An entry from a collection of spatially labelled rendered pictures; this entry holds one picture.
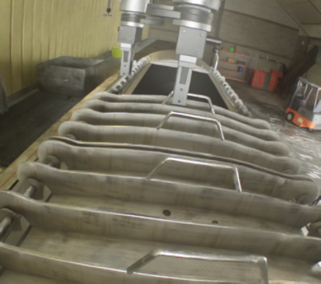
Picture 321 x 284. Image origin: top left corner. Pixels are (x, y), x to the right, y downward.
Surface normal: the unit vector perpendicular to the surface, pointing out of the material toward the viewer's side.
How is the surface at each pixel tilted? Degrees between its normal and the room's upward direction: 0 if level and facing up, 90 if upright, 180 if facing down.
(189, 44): 90
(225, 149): 90
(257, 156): 90
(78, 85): 90
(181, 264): 1
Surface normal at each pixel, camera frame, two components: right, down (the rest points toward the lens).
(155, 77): 0.08, 0.56
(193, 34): -0.07, 0.39
